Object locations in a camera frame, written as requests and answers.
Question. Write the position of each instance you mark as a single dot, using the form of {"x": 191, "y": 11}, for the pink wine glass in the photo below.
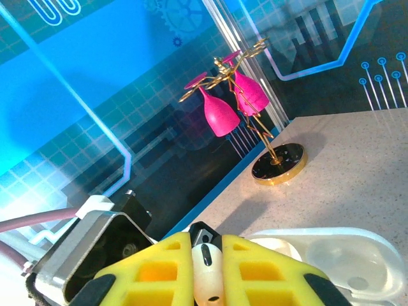
{"x": 220, "y": 114}
{"x": 252, "y": 92}

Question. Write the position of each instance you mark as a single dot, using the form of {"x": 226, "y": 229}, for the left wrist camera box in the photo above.
{"x": 95, "y": 248}

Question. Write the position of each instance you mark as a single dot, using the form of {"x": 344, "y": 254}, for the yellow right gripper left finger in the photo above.
{"x": 153, "y": 274}

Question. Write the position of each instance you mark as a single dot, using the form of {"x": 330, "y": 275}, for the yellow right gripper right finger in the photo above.
{"x": 264, "y": 277}

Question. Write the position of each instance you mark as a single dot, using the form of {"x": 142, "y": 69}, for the white square earbud case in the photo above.
{"x": 350, "y": 255}

